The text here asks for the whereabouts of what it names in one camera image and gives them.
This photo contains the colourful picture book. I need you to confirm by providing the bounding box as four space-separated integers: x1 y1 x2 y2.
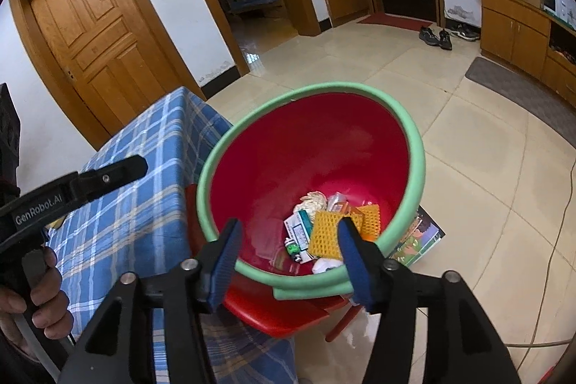
387 206 446 268

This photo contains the bed with blue bedding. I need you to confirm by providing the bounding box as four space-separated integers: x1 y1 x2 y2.
222 0 284 18

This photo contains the wooden panel door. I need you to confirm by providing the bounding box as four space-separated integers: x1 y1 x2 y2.
9 0 208 151

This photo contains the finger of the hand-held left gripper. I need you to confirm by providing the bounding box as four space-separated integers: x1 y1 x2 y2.
74 154 149 202

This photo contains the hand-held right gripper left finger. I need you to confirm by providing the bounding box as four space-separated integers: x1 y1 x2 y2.
56 217 244 384

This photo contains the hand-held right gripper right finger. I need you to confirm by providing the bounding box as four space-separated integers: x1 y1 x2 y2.
337 217 523 384

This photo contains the crumpled white wrapper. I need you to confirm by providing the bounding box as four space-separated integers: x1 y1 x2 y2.
293 190 328 216

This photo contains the person's left hand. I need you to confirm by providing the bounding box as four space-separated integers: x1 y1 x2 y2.
0 248 75 342

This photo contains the red plastic stool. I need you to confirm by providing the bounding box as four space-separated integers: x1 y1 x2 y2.
184 184 365 342

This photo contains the floor cable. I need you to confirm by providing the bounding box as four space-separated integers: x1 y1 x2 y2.
495 168 576 371

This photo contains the wooden cabinet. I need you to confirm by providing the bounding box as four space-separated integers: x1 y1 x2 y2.
479 0 576 108

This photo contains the red doormat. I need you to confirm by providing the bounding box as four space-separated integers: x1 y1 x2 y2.
357 12 436 31

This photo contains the red basin with green rim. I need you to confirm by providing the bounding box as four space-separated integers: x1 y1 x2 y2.
195 82 426 303

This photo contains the white cloth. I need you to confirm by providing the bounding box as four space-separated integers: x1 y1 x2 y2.
312 258 345 274

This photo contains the blue plaid tablecloth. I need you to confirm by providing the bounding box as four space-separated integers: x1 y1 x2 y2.
45 86 298 384

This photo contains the grey floor mat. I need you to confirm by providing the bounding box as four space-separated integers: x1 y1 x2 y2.
463 57 576 142

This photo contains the teal white box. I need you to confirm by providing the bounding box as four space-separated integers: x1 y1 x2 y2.
283 211 316 247

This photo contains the orange rice cracker packet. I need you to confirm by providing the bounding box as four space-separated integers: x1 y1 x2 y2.
326 193 351 216

